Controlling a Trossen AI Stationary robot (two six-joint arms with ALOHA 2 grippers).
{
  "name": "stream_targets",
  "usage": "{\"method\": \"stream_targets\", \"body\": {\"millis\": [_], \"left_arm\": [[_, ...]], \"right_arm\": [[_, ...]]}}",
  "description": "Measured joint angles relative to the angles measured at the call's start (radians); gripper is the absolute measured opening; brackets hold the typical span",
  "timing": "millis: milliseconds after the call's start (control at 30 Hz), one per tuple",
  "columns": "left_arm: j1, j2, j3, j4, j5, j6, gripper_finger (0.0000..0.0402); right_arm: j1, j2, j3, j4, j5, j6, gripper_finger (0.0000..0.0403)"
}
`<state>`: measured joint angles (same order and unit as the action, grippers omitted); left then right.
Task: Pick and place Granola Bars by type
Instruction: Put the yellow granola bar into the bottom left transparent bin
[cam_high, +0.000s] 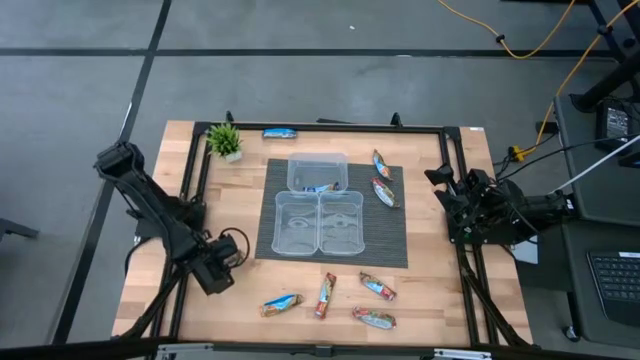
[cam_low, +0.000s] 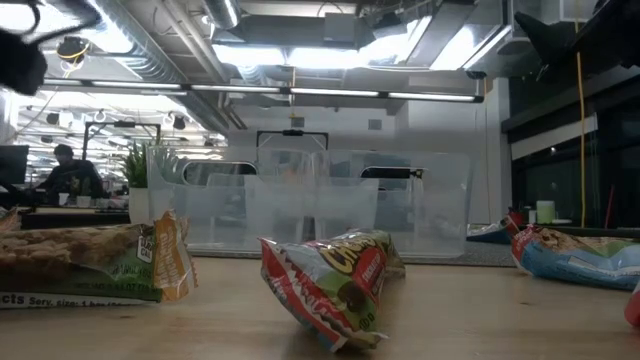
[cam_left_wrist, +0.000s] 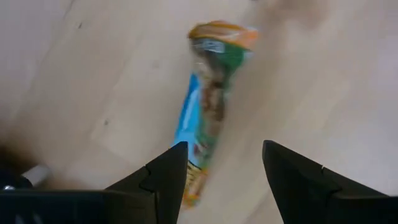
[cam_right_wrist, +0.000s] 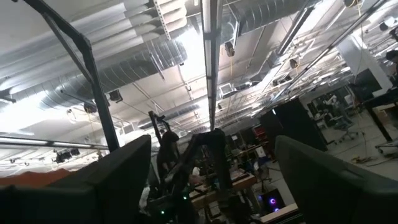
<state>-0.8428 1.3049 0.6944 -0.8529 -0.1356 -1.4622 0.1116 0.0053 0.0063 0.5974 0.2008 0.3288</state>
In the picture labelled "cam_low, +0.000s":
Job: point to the clear plastic bin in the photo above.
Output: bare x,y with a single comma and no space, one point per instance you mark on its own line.
280,205
440,215
220,215

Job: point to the red green Chewy bar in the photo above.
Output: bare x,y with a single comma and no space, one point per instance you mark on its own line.
330,290

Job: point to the blue granola bar wrapper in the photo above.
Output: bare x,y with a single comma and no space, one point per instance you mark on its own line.
487,234

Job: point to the green granola bar orange end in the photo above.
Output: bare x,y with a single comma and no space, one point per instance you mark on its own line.
75,260

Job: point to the blue granola bar red end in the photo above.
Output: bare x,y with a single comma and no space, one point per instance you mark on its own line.
575,260

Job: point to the green granola bar red end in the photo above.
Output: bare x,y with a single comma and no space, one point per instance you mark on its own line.
634,307

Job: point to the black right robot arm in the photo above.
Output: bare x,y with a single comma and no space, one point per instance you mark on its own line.
550,35

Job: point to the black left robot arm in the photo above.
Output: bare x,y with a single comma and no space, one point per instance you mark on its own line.
20,65

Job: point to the brown granola bar wrapper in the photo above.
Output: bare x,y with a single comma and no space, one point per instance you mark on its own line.
9,220

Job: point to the long linear ceiling light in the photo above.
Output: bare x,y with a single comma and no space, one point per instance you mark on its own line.
330,92

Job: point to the green potted plant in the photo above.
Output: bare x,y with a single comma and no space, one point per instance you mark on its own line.
137,167

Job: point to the white plant pot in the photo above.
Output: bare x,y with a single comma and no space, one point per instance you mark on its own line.
138,205

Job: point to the red cup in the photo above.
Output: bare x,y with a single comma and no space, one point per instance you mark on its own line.
516,217

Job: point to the pale green cup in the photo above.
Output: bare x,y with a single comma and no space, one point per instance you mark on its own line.
545,212

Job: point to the person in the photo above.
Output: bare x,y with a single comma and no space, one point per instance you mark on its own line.
70,175

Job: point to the dark background desk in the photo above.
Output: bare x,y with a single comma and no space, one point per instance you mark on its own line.
70,217

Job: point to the black computer monitor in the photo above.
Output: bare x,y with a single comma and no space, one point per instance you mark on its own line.
12,165

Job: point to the silver ventilation duct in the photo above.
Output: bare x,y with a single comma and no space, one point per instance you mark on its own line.
222,12

